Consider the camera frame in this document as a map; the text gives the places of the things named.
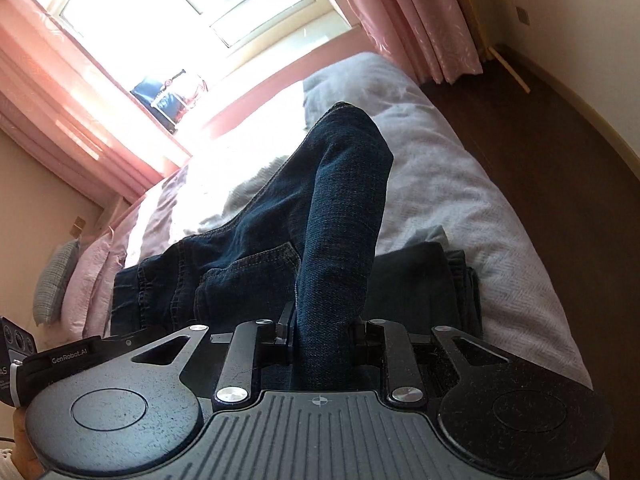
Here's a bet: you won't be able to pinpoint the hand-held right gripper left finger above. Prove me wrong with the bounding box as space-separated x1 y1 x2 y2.
131 302 296 406

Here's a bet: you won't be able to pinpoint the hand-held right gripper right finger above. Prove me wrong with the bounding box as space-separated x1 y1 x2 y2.
350 317 508 403

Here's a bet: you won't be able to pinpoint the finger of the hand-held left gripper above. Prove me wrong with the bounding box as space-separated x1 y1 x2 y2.
102 332 151 356

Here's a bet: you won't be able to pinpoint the blue jeans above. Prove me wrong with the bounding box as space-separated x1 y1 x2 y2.
111 101 393 391

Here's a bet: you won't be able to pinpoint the person's left hand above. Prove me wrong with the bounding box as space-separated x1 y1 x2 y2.
11 406 48 478

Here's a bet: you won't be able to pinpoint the dark garment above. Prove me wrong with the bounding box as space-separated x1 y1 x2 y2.
372 241 453 341

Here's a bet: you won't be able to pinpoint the grey plaid pillow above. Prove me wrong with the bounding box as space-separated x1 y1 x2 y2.
32 239 81 326

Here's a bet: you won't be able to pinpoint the pink grey herringbone blanket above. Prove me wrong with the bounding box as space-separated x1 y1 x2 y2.
140 52 596 391

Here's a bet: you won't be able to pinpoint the blue bag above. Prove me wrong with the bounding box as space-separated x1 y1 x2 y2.
131 69 207 135

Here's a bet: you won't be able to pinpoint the pink curtain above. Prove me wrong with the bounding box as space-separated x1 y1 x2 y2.
325 0 483 86
0 0 193 201

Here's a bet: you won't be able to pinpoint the wooden stick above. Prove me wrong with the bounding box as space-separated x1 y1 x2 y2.
487 45 532 94

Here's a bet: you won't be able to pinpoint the window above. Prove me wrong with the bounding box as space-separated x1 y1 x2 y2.
15 0 346 111

